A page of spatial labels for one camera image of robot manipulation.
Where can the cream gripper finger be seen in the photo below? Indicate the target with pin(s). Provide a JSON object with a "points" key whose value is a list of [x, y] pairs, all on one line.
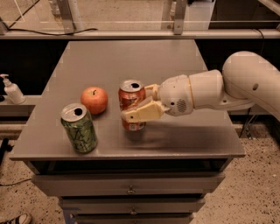
{"points": [[152, 91], [144, 112]]}

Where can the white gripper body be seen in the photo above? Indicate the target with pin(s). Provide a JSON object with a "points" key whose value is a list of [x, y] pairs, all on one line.
{"points": [[174, 94]]}

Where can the red coke can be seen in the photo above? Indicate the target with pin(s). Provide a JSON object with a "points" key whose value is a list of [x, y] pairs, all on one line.
{"points": [[130, 93]]}

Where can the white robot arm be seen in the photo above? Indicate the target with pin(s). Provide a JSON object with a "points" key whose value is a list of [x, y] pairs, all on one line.
{"points": [[246, 79]]}

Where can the green soda can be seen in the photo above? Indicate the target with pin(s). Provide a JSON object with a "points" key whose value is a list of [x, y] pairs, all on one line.
{"points": [[78, 124]]}

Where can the red apple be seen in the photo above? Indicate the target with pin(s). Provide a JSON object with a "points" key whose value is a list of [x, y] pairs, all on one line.
{"points": [[95, 99]]}

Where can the metal drawer knob top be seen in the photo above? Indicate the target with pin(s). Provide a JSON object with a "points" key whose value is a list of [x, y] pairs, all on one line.
{"points": [[131, 191]]}

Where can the metal drawer knob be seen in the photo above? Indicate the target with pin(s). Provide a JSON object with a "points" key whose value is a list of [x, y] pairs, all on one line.
{"points": [[131, 191], [133, 211]]}

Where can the grey drawer cabinet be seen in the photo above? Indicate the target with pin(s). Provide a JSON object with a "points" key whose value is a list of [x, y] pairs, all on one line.
{"points": [[163, 142]]}

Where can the metal drawer knob middle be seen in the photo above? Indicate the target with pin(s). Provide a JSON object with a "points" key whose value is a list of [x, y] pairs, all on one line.
{"points": [[133, 211]]}

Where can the white pump bottle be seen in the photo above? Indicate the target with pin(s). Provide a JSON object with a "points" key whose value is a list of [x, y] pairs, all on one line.
{"points": [[12, 90]]}

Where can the black white sneaker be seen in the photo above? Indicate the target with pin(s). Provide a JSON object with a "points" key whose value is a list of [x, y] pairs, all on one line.
{"points": [[24, 218]]}

